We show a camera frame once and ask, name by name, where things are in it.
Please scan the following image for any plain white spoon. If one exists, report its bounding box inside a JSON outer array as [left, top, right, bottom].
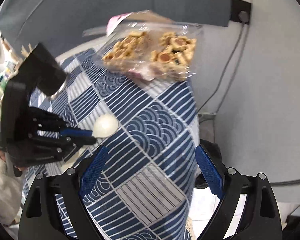
[[92, 114, 118, 138]]

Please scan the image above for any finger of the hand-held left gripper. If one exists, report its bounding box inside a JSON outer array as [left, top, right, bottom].
[[30, 107, 93, 137], [30, 134, 97, 153]]

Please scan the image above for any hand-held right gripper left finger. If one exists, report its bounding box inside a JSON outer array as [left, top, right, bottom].
[[19, 145, 109, 240]]

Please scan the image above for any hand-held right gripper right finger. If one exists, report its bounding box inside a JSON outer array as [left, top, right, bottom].
[[195, 144, 283, 240]]

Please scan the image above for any blue patterned tablecloth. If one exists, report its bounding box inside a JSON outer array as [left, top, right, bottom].
[[21, 47, 200, 240]]

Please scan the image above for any grey backdrop board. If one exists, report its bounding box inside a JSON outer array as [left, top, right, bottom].
[[0, 0, 232, 63]]

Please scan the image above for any grey power cable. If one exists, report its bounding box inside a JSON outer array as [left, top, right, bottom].
[[197, 15, 250, 120]]

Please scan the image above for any white spoon with bear print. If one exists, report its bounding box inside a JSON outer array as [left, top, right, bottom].
[[61, 147, 92, 172]]

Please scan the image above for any person's left forearm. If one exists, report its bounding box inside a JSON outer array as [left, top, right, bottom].
[[0, 147, 24, 227]]

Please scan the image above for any clear bag of cookies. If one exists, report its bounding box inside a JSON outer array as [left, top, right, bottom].
[[82, 10, 204, 82]]

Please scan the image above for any black wall socket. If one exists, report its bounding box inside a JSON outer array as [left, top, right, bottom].
[[229, 0, 252, 25]]

